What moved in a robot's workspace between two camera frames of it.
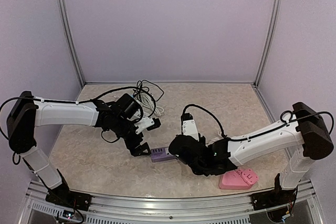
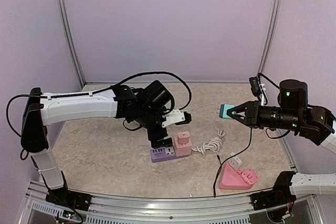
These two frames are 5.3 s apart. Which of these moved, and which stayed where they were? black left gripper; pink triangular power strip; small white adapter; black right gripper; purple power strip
Moved: black left gripper; black right gripper; small white adapter
Stayed: pink triangular power strip; purple power strip
